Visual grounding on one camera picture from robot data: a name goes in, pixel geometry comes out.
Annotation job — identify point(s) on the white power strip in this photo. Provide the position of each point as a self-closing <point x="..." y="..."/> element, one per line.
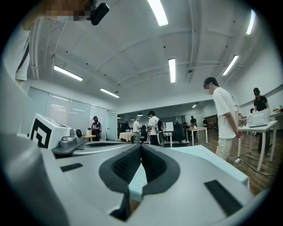
<point x="237" y="160"/>

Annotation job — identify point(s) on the white box appliance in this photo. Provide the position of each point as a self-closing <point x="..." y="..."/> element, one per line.
<point x="258" y="119"/>

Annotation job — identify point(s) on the black office chair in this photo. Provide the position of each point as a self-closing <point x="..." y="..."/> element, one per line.
<point x="143" y="132"/>
<point x="180" y="132"/>

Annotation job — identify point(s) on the wooden table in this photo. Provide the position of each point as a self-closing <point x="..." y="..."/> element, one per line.
<point x="196" y="129"/>

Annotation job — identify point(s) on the black head-worn camera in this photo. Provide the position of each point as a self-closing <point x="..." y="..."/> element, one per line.
<point x="99" y="13"/>

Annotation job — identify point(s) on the person's face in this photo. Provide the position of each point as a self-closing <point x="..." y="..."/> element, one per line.
<point x="70" y="10"/>

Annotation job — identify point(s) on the light blue floral tablecloth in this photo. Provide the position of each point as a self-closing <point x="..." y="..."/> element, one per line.
<point x="210" y="159"/>

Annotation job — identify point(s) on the white table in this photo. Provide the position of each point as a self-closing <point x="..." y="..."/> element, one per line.
<point x="258" y="130"/>

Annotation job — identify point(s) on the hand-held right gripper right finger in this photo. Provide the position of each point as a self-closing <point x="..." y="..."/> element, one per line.
<point x="188" y="187"/>

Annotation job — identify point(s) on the yellow round table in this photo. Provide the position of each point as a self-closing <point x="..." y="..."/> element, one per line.
<point x="89" y="136"/>

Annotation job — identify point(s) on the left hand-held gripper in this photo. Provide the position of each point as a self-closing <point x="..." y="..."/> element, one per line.
<point x="39" y="132"/>

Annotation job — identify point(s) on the cream tablecloth table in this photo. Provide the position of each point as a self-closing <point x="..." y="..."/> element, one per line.
<point x="127" y="135"/>

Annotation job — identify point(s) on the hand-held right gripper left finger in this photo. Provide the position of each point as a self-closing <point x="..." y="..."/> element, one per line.
<point x="88" y="187"/>

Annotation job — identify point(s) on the whiteboard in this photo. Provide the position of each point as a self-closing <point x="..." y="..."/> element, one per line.
<point x="169" y="126"/>

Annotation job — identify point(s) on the long ceiling light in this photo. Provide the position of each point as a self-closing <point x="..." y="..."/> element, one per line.
<point x="230" y="65"/>
<point x="109" y="92"/>
<point x="251" y="22"/>
<point x="158" y="11"/>
<point x="172" y="70"/>
<point x="68" y="72"/>

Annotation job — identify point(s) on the person's white shirt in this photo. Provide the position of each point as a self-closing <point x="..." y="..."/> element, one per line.
<point x="44" y="44"/>

